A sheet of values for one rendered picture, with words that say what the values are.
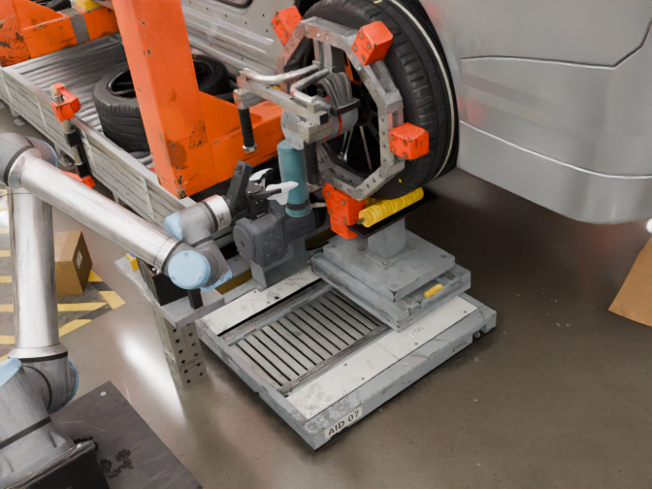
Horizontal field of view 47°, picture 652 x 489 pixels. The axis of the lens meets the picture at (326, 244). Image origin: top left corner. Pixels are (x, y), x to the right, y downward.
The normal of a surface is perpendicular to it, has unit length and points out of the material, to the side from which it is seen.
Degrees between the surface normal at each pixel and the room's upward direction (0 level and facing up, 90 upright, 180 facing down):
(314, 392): 0
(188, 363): 90
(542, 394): 0
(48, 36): 90
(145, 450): 0
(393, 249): 90
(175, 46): 90
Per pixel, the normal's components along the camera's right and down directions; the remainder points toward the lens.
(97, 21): 0.61, 0.40
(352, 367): -0.09, -0.82
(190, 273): -0.04, 0.06
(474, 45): -0.78, 0.41
